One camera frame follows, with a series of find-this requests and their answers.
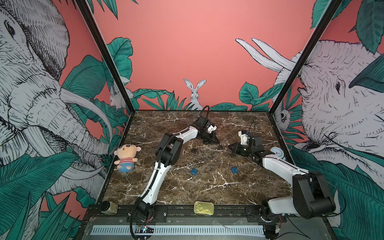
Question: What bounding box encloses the blue padlock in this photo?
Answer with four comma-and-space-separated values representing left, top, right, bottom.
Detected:
231, 166, 239, 175
190, 168, 198, 176

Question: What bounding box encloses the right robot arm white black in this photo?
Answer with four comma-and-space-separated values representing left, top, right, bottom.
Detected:
229, 131, 336, 223

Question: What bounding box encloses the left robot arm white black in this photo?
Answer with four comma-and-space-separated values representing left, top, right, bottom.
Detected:
133, 117, 222, 222

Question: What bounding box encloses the small alarm clock teal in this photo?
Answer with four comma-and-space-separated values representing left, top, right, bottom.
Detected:
270, 147, 286, 161

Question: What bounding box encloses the yellow tin can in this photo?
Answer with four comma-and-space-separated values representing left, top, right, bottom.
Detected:
194, 201, 215, 216

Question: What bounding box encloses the plush doll toy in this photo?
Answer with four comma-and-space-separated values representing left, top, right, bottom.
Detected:
114, 144, 142, 173

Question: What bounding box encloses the small circuit board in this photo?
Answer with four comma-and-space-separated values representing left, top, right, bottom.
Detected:
135, 225, 155, 236

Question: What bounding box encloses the beige cup object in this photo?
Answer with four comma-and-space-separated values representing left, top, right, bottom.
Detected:
100, 201, 118, 215

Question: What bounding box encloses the white vented strip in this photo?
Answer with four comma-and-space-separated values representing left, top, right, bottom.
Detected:
90, 225, 264, 237

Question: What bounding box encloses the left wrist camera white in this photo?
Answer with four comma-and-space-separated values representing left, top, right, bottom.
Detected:
207, 124, 217, 134

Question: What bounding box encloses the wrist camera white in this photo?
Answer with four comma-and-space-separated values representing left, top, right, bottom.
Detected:
207, 124, 217, 134
238, 130, 249, 146

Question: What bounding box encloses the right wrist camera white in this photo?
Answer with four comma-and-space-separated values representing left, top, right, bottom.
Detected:
238, 130, 249, 146

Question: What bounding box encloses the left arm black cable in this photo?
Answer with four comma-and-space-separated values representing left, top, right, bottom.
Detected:
196, 105, 211, 124

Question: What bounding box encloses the black mounting rail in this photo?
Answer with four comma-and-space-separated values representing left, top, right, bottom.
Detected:
86, 203, 325, 224

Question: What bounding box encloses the right black frame post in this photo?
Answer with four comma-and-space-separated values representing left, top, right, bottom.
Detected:
269, 0, 342, 115

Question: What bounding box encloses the black frame post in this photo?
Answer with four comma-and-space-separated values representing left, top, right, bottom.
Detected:
269, 0, 342, 115
75, 0, 136, 116

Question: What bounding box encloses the left black frame post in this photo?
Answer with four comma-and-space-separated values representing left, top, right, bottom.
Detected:
75, 0, 136, 116

